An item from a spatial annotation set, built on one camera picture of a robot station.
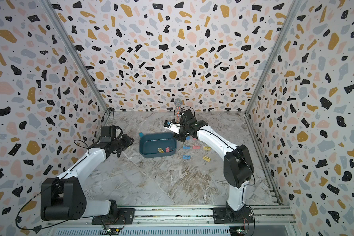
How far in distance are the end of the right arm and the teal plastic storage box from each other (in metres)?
0.20

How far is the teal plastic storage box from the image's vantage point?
3.19 ft

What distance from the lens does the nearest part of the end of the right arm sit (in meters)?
0.65
